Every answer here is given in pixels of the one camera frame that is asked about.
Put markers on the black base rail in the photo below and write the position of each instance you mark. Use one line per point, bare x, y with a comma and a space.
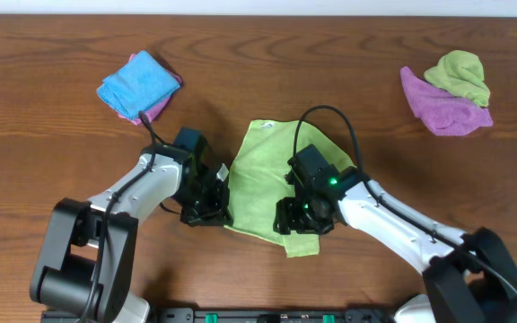
187, 315

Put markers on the crumpled purple cloth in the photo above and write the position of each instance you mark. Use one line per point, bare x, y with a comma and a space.
442, 113

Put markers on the crumpled green cloth top right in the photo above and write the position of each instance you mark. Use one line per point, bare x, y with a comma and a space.
461, 74

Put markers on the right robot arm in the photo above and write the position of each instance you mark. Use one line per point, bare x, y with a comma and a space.
468, 277

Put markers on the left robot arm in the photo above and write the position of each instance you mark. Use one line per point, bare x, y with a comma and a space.
85, 263

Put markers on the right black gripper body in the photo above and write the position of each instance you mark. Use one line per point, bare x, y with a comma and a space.
302, 217

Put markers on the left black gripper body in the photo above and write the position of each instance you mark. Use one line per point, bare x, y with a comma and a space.
205, 202

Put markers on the large green microfiber cloth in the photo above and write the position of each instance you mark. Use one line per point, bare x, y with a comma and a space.
257, 179

